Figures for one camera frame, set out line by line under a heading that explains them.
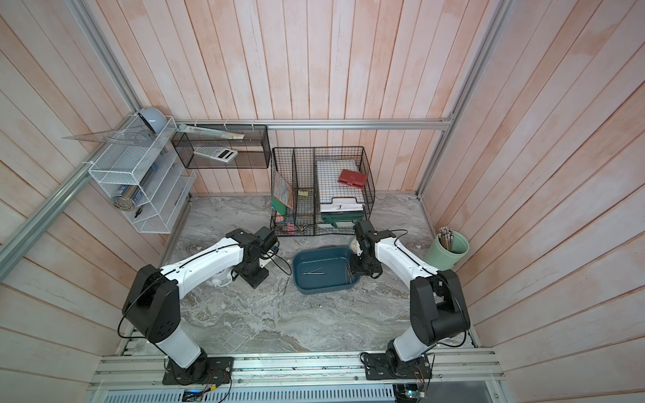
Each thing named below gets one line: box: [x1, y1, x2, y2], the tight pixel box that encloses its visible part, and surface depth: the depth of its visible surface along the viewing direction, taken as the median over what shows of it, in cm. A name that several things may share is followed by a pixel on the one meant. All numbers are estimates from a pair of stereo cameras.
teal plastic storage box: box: [292, 246, 361, 295], surface depth 97 cm
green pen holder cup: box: [423, 230, 471, 272], surface depth 86 cm
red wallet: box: [336, 168, 368, 189], surface depth 97 cm
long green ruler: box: [177, 124, 246, 141], surface depth 93 cm
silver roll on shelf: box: [111, 184, 138, 212], surface depth 78 cm
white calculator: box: [193, 146, 239, 164], surface depth 100 cm
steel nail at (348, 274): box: [344, 265, 354, 285], surface depth 95 cm
